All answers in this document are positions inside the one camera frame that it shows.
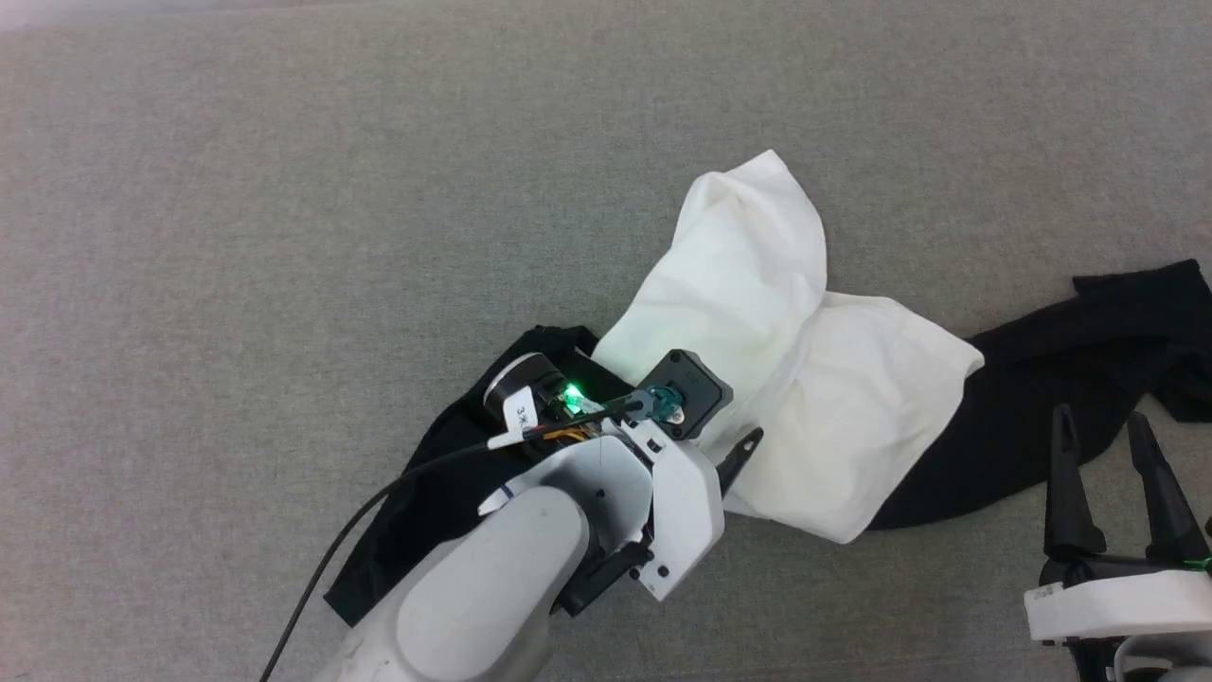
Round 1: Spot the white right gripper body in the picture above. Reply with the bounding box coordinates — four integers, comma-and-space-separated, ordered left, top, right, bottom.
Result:
1024, 553, 1212, 645

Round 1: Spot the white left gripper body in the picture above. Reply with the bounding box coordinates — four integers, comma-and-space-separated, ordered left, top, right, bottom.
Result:
604, 415, 727, 604

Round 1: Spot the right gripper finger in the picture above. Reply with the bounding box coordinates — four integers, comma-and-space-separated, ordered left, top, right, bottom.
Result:
1042, 403, 1109, 562
1125, 410, 1212, 566

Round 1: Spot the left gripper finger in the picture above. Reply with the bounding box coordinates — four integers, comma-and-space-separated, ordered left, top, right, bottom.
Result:
715, 426, 766, 500

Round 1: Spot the black and white shirt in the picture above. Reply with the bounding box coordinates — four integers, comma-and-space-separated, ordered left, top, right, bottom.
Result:
324, 150, 1212, 628

